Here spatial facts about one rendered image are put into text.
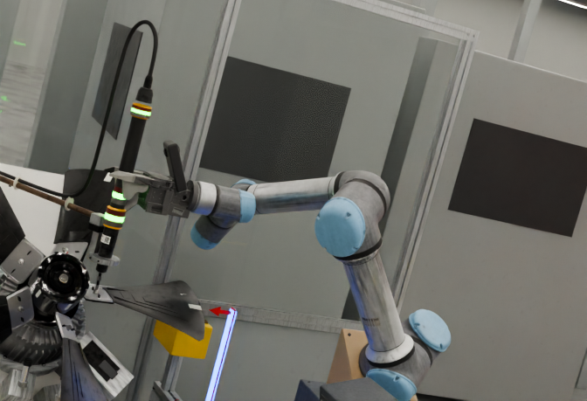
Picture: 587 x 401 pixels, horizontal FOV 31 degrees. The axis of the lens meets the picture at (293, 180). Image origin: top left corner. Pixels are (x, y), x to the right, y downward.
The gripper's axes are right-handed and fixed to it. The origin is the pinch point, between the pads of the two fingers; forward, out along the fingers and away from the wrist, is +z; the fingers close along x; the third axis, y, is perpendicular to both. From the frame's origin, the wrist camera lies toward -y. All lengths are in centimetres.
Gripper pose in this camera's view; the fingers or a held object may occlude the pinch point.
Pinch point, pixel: (113, 170)
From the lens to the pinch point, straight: 239.9
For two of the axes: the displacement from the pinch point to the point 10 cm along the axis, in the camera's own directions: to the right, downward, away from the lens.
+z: -8.7, -1.9, -4.6
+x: -4.1, -2.3, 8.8
